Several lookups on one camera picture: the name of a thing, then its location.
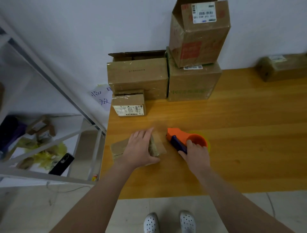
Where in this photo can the yellow plastic bag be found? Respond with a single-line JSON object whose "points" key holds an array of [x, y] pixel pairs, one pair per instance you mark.
{"points": [[43, 153]]}

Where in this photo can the wooden table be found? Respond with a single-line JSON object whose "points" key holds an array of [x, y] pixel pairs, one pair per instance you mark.
{"points": [[259, 125]]}

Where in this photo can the white paper wall sign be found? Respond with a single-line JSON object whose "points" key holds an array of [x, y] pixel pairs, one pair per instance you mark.
{"points": [[100, 98]]}

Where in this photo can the stack of cardboard boxes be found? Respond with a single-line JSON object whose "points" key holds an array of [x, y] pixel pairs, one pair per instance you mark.
{"points": [[136, 77]]}

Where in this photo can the person's right forearm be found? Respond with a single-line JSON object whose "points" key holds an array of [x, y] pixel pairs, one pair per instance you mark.
{"points": [[240, 204]]}

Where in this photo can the person's left forearm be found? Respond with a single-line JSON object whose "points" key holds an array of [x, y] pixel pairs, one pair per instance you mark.
{"points": [[88, 204]]}

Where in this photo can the box barcode label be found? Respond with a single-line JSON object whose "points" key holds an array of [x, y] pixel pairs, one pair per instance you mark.
{"points": [[283, 68]]}

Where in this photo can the grey metal shelf rack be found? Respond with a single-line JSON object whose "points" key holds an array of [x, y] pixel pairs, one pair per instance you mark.
{"points": [[33, 175]]}

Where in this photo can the dark blue bag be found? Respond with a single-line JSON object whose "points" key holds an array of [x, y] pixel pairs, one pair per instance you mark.
{"points": [[10, 133]]}

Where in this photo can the small open-flap cardboard box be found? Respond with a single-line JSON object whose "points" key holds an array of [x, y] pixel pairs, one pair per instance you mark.
{"points": [[117, 149]]}

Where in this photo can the blue orange tape dispenser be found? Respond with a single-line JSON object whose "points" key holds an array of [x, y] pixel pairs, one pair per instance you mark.
{"points": [[177, 135]]}

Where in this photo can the small open carton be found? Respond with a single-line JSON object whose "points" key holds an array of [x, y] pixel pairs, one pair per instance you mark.
{"points": [[41, 126]]}

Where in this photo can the person's left hand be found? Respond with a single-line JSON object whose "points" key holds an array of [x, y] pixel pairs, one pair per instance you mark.
{"points": [[136, 151]]}

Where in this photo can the person's right hand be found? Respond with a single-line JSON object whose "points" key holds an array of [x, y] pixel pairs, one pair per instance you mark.
{"points": [[196, 158]]}

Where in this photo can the black mobile phone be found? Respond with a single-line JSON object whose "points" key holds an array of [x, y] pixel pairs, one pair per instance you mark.
{"points": [[61, 164]]}

